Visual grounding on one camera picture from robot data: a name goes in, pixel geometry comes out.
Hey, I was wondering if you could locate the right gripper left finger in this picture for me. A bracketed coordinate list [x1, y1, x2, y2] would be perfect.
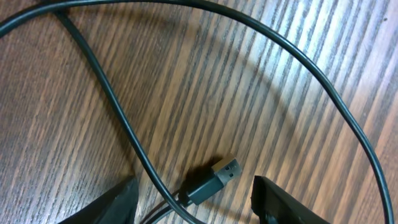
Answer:
[59, 175, 139, 224]

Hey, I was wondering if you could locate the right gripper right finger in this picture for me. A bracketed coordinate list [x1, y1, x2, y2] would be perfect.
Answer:
[251, 175, 328, 224]

